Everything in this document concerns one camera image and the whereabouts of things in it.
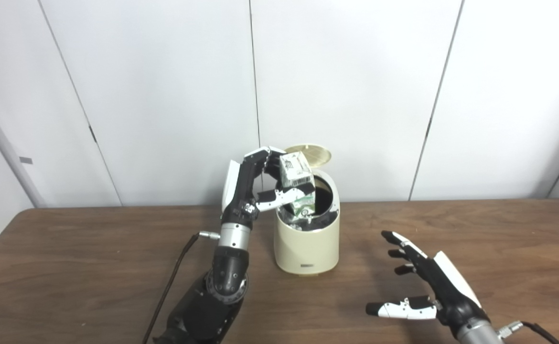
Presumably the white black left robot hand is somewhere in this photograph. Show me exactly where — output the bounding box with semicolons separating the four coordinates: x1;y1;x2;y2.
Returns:
221;146;316;226

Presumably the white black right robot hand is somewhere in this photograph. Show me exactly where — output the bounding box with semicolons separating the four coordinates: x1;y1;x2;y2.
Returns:
366;231;490;330

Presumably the green white milk carton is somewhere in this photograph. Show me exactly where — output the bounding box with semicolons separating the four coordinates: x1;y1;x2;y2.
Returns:
279;151;316;218

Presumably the cream round bin lid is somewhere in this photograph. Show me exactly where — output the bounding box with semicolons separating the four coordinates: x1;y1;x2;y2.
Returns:
284;143;332;168

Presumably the cream-colored desktop bin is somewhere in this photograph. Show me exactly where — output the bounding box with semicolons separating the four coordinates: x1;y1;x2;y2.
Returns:
274;143;341;276

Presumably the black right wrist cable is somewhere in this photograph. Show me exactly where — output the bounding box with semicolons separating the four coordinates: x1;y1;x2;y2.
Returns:
497;322;559;344

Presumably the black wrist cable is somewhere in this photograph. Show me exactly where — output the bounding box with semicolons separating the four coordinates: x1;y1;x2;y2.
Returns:
497;322;559;344
142;231;220;344

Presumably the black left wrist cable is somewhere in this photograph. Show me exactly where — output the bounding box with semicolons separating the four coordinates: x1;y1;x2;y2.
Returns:
142;231;220;344

